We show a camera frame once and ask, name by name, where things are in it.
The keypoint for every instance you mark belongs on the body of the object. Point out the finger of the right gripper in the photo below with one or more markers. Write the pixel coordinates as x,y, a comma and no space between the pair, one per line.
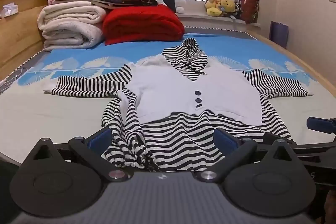
322,125

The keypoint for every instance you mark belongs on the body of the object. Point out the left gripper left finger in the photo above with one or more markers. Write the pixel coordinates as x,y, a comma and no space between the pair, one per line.
67,176

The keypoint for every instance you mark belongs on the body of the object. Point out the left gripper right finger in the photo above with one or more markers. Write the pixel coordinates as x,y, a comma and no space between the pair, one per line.
278,181

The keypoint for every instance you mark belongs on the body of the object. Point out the striped white hooded sweater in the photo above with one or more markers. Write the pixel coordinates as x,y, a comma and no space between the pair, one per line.
164,109

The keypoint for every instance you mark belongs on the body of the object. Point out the blue white patterned bedsheet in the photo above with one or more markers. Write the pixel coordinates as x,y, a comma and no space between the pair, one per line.
29,113

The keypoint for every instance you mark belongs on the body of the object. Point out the purple box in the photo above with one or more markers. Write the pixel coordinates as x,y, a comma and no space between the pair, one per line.
278,33

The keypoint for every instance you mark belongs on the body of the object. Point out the wooden headboard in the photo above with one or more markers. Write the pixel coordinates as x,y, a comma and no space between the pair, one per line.
19,35

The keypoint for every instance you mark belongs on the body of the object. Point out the cream folded quilt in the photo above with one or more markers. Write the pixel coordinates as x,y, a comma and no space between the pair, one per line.
71,25

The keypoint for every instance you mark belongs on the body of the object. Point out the red folded blanket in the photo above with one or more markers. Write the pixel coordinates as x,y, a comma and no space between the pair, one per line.
136,24

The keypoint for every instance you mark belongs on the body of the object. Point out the yellow plush toys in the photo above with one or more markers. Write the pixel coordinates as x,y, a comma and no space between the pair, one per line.
217,8

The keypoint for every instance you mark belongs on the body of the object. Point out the tissue pack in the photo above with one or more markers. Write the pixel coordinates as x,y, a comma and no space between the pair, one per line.
9,10

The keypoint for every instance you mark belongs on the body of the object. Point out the white plush toy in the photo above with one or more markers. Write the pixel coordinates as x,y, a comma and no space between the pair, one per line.
180,6

